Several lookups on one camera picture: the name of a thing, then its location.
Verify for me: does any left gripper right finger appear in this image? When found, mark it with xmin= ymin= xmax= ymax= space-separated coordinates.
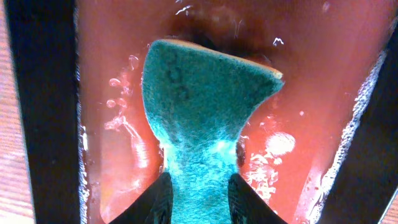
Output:
xmin=228 ymin=173 xmax=287 ymax=224

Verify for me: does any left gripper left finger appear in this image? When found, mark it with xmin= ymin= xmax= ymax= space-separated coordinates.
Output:
xmin=109 ymin=172 xmax=173 ymax=224

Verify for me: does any green scouring sponge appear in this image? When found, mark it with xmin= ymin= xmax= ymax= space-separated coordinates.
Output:
xmin=142 ymin=39 xmax=284 ymax=223

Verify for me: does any black rectangular water tray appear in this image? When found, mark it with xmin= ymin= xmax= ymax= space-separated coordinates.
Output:
xmin=3 ymin=0 xmax=397 ymax=223

